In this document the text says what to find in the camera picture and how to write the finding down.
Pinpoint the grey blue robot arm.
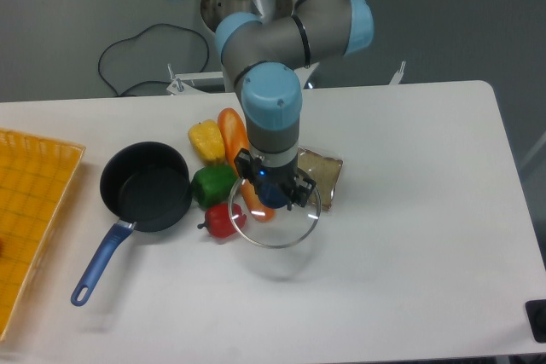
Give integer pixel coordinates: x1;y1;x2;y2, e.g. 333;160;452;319
215;0;375;209

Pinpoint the green bell pepper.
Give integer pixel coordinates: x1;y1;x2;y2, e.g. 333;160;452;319
191;165;237;209

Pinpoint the yellow bell pepper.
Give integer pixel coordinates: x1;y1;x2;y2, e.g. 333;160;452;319
188;119;225;165

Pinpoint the red bell pepper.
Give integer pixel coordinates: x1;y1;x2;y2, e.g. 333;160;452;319
197;203;247;240

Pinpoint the black cable on floor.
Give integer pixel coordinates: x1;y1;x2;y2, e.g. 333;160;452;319
97;22;211;97

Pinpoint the black object table corner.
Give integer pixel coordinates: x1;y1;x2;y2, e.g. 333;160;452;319
525;299;546;344

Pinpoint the white table leg bracket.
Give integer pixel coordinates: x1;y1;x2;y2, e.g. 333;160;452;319
389;61;406;85

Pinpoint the wrapped bread slice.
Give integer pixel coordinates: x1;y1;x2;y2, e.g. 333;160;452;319
298;147;343;211

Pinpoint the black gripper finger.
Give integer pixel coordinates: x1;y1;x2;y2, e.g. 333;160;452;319
285;176;316;211
234;148;261;181

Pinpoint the black pan blue handle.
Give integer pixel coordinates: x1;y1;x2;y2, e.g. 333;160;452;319
71;142;192;307

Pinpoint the yellow woven basket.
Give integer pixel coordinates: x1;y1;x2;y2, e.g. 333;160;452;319
1;128;85;339

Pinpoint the glass lid blue knob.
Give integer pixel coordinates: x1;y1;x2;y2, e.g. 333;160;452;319
227;178;322;249

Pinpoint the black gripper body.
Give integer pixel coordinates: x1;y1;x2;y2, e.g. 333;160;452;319
248;154;317;209

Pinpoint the orange baguette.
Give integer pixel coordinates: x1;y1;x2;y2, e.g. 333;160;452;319
218;107;275;222

